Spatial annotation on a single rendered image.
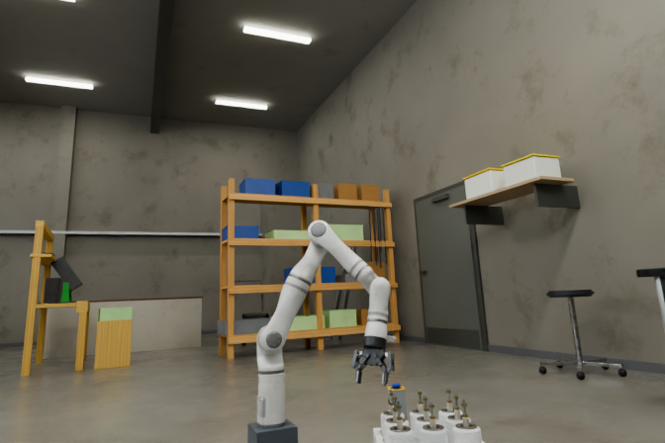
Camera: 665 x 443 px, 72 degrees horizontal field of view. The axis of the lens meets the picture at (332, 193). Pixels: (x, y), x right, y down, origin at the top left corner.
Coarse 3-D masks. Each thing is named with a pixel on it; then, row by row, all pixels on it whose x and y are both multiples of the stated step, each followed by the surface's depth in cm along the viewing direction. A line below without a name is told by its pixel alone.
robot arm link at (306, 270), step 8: (312, 248) 178; (320, 248) 178; (304, 256) 177; (312, 256) 176; (320, 256) 176; (304, 264) 172; (312, 264) 173; (296, 272) 169; (304, 272) 169; (312, 272) 171; (304, 280) 168; (312, 280) 171
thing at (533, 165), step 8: (520, 160) 451; (528, 160) 440; (536, 160) 435; (544, 160) 440; (552, 160) 444; (504, 168) 470; (512, 168) 459; (520, 168) 450; (528, 168) 439; (536, 168) 433; (544, 168) 437; (552, 168) 441; (512, 176) 459; (520, 176) 449; (528, 176) 439; (536, 176) 431; (552, 176) 439; (560, 176) 443; (512, 184) 458
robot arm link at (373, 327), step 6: (366, 324) 157; (372, 324) 155; (378, 324) 154; (384, 324) 155; (366, 330) 155; (372, 330) 154; (378, 330) 153; (384, 330) 154; (378, 336) 153; (384, 336) 154; (390, 336) 158; (390, 342) 159
